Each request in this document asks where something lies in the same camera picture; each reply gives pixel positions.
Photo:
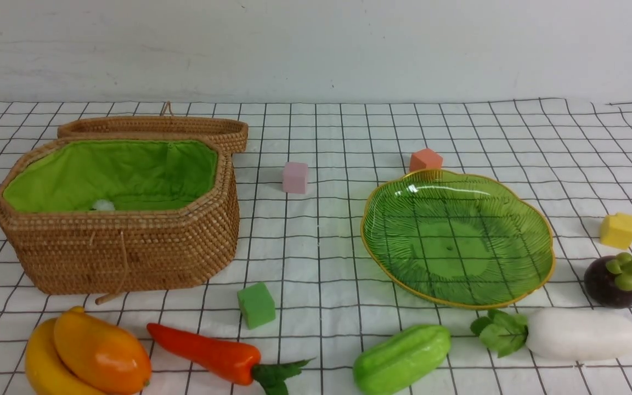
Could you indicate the orange carrot with green top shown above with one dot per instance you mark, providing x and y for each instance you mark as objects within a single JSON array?
[{"x": 235, "y": 362}]

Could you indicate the orange mango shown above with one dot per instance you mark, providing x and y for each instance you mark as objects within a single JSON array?
[{"x": 102, "y": 355}]

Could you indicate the yellow banana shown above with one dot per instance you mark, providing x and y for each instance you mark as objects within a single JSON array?
[{"x": 44, "y": 369}]

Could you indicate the pink foam cube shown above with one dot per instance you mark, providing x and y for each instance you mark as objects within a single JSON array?
[{"x": 295, "y": 177}]

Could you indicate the white checkered tablecloth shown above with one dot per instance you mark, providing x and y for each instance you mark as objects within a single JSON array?
[{"x": 572, "y": 160}]

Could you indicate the woven rattan basket lid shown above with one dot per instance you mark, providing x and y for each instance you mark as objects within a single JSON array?
[{"x": 230, "y": 135}]

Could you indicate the orange foam cube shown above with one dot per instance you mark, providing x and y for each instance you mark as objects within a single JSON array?
[{"x": 424, "y": 159}]

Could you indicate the green foam cube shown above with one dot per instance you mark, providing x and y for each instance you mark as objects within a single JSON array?
[{"x": 257, "y": 305}]

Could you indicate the green glass leaf plate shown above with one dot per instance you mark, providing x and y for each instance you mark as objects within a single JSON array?
[{"x": 458, "y": 239}]

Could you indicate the green starfruit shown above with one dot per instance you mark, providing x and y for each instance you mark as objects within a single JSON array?
[{"x": 403, "y": 359}]

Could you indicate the white ball in basket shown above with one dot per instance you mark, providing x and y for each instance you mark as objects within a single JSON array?
[{"x": 103, "y": 205}]

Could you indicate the woven rattan basket green lining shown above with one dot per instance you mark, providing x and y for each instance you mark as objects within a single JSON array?
[{"x": 176, "y": 222}]

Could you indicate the white radish with leaves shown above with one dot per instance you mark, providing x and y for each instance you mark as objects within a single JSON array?
[{"x": 564, "y": 334}]

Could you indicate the yellow foam cube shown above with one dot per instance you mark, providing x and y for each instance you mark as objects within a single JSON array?
[{"x": 616, "y": 231}]

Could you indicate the purple mangosteen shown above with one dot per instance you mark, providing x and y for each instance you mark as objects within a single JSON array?
[{"x": 608, "y": 280}]

